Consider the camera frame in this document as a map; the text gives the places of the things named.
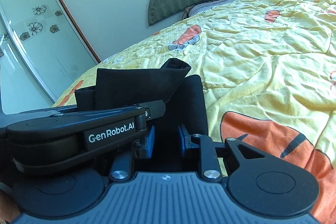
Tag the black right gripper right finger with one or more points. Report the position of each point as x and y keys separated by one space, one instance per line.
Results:
x=188 y=142

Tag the black pants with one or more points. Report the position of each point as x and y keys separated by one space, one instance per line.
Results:
x=182 y=94

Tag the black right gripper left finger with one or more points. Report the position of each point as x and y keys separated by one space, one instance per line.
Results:
x=143 y=148

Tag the yellow carrot print quilt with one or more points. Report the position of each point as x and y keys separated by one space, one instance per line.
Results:
x=268 y=75

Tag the white sliding wardrobe door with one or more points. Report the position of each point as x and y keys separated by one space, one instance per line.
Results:
x=43 y=55

